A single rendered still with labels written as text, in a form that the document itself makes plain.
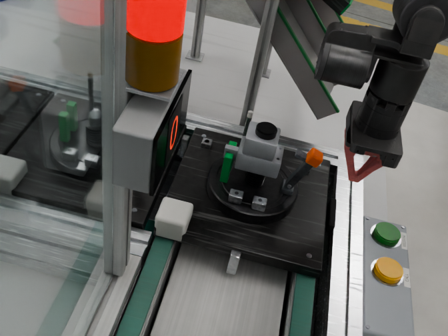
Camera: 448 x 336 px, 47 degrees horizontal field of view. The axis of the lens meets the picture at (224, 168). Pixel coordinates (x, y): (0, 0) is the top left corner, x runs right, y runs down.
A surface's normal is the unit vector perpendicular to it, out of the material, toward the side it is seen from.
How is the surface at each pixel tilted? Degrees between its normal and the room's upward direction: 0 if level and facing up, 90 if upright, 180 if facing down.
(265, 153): 90
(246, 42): 0
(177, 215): 0
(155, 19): 90
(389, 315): 0
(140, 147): 90
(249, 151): 90
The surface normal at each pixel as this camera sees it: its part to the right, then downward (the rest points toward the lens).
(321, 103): -0.36, 0.59
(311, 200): 0.15, -0.73
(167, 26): 0.46, 0.65
